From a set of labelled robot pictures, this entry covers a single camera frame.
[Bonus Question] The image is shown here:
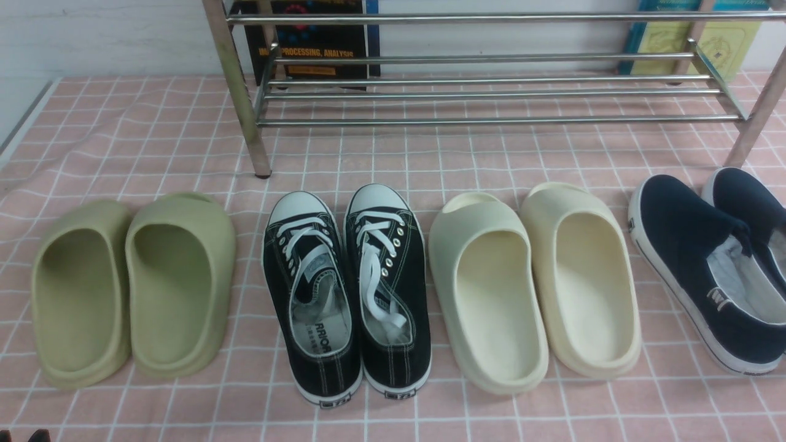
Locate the black canvas sneaker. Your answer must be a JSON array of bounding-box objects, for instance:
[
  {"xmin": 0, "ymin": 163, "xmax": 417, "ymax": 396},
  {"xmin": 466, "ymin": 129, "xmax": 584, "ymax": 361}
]
[
  {"xmin": 343, "ymin": 184, "xmax": 432, "ymax": 400},
  {"xmin": 260, "ymin": 191, "xmax": 363, "ymax": 409}
]

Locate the steel shoe rack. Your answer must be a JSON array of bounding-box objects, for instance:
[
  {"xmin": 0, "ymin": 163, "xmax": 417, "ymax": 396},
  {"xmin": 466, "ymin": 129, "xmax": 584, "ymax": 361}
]
[{"xmin": 203, "ymin": 1, "xmax": 784, "ymax": 179}]

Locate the cream slipper left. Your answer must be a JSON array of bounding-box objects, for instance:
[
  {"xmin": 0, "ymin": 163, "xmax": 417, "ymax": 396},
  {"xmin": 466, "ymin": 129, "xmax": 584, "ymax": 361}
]
[{"xmin": 429, "ymin": 192, "xmax": 548, "ymax": 395}]

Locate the cream slipper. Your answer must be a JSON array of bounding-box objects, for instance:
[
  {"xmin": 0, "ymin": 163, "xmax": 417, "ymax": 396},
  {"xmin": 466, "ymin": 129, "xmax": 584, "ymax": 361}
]
[
  {"xmin": 429, "ymin": 192, "xmax": 548, "ymax": 395},
  {"xmin": 519, "ymin": 182, "xmax": 642, "ymax": 379}
]

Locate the cream slipper right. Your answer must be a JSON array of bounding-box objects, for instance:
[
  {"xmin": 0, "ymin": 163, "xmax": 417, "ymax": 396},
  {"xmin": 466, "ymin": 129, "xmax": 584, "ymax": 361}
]
[{"xmin": 519, "ymin": 182, "xmax": 642, "ymax": 379}]

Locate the black image processing book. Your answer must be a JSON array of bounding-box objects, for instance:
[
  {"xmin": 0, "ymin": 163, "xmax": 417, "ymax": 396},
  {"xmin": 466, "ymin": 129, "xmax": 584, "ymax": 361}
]
[{"xmin": 244, "ymin": 1, "xmax": 381, "ymax": 85}]

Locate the green slipper inner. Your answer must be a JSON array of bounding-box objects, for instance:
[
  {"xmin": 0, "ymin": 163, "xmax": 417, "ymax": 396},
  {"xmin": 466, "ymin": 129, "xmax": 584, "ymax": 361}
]
[{"xmin": 125, "ymin": 192, "xmax": 236, "ymax": 378}]

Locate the green slipper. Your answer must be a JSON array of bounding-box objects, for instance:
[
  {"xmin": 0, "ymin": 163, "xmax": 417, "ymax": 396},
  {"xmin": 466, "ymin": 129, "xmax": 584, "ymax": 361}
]
[
  {"xmin": 31, "ymin": 200, "xmax": 132, "ymax": 390},
  {"xmin": 125, "ymin": 192, "xmax": 236, "ymax": 378}
]

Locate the navy slip-on shoe near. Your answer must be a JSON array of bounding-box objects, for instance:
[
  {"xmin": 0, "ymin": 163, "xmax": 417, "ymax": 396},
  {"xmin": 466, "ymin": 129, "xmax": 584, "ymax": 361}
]
[{"xmin": 628, "ymin": 174, "xmax": 784, "ymax": 376}]

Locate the navy slip-on shoe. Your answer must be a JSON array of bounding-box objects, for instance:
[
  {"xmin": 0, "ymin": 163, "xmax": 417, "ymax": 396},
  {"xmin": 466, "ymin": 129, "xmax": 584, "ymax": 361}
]
[
  {"xmin": 701, "ymin": 167, "xmax": 785, "ymax": 297},
  {"xmin": 628, "ymin": 174, "xmax": 784, "ymax": 376}
]

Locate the green slipper far left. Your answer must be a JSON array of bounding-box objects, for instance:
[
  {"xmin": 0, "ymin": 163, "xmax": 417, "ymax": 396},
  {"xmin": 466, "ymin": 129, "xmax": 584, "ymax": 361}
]
[{"xmin": 31, "ymin": 200, "xmax": 132, "ymax": 390}]

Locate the navy slip-on shoe far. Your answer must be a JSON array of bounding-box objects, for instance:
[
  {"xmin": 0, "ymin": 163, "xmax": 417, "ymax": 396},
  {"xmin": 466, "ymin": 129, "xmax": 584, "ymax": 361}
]
[{"xmin": 701, "ymin": 167, "xmax": 785, "ymax": 297}]

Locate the teal yellow book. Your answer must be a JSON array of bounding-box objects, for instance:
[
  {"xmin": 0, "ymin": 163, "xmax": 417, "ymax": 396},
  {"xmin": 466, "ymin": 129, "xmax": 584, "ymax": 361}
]
[{"xmin": 617, "ymin": 1, "xmax": 761, "ymax": 82}]

